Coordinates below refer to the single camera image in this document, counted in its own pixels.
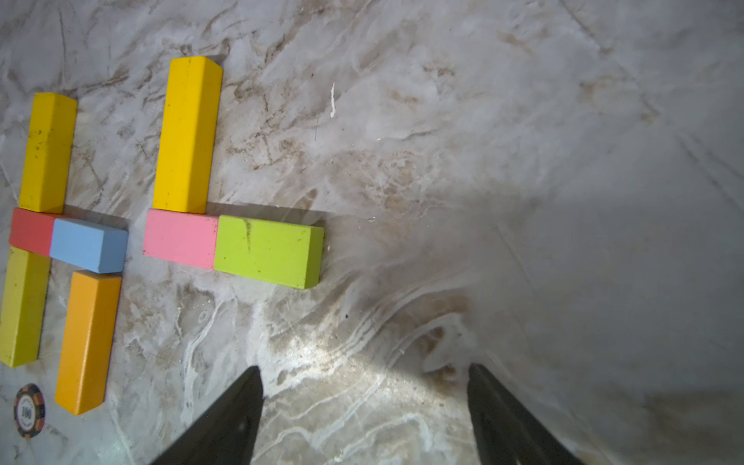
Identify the orange-yellow block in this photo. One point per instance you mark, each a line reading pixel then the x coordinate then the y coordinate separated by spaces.
pixel 87 341

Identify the lime yellow block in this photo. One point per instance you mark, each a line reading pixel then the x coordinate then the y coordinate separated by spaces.
pixel 23 306

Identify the pink block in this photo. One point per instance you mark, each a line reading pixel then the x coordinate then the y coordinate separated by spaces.
pixel 188 239

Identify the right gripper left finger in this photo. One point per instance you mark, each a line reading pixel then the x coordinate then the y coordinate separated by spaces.
pixel 226 432

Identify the light blue block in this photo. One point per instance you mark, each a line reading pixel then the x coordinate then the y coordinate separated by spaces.
pixel 90 246

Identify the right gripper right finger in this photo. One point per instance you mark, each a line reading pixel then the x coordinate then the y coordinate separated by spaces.
pixel 505 431

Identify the green block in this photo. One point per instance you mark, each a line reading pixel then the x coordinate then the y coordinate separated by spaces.
pixel 279 253

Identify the red block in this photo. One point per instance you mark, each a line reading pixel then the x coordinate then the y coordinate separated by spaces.
pixel 32 231

